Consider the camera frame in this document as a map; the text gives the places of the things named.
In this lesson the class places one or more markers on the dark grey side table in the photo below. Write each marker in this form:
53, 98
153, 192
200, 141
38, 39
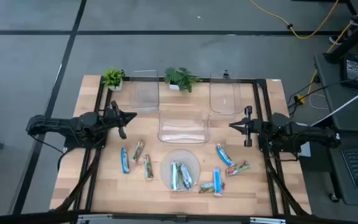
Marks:
328, 77

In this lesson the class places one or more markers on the wide clear plastic bin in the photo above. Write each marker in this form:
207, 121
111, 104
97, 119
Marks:
183, 127

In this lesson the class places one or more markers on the black caster wheel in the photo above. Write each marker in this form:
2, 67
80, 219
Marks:
333, 197

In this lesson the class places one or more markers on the broad-leaf plant in white pot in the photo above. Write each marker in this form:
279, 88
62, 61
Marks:
180, 79

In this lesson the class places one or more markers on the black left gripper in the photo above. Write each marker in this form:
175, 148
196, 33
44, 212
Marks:
112, 118

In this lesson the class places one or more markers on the clear plastic storage bin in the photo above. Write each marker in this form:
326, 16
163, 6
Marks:
145, 93
225, 96

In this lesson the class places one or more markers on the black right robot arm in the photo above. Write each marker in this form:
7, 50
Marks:
306, 133

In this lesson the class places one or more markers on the black stand beam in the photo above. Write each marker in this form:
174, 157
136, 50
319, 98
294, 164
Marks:
353, 37

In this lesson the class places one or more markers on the black horizontal crossbeam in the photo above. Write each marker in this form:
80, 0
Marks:
179, 219

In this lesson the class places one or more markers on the silver metal rod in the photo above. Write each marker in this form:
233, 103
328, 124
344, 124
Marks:
343, 105

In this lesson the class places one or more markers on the red and green granola bar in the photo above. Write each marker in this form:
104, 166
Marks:
237, 168
206, 187

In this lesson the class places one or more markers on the small black clamp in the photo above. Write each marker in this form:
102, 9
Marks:
225, 74

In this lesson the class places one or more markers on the black electronic box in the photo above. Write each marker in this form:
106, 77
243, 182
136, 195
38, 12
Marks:
351, 70

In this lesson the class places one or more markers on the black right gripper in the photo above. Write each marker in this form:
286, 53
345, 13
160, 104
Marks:
258, 127

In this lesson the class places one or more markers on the grassy plant in white pot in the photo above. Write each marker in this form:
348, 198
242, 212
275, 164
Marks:
113, 77

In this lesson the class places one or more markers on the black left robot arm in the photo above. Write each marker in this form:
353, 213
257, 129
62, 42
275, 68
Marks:
57, 124

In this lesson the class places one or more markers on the black aluminium table frame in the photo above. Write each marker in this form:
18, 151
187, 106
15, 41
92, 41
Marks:
261, 83

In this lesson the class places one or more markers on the round woven beige mat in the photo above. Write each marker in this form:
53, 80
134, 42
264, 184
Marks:
165, 168

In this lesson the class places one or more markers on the blue and white granola bar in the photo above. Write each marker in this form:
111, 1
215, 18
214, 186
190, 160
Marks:
174, 175

